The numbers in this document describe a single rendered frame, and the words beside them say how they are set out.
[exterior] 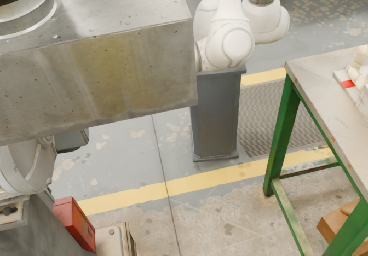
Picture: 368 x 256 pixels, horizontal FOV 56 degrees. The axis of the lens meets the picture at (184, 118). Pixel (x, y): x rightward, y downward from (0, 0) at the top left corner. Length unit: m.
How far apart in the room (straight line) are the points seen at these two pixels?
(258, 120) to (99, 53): 1.93
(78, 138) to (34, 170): 0.41
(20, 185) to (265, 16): 1.09
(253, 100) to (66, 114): 1.99
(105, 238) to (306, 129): 1.36
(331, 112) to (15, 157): 0.87
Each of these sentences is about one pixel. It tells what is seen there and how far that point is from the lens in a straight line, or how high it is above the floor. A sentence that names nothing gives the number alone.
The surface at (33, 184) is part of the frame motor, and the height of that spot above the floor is 1.22.
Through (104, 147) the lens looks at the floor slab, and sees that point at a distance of 2.24.
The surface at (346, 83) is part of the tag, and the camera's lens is 1.21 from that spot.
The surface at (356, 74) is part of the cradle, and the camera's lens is 1.20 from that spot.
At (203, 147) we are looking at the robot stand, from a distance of 1.98.
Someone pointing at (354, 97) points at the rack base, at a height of 0.94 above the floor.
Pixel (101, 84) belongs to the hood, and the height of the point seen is 1.46.
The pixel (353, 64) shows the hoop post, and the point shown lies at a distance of 1.21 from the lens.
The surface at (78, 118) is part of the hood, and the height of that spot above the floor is 1.41.
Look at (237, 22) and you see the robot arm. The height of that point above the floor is 1.25.
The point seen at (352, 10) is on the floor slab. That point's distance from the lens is 3.37.
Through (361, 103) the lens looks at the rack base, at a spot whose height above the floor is 0.96.
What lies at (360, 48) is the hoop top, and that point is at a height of 1.05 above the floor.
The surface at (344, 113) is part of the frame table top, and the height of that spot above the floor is 0.93.
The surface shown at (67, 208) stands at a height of 0.62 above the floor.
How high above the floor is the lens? 1.75
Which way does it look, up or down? 50 degrees down
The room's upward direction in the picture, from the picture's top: 6 degrees counter-clockwise
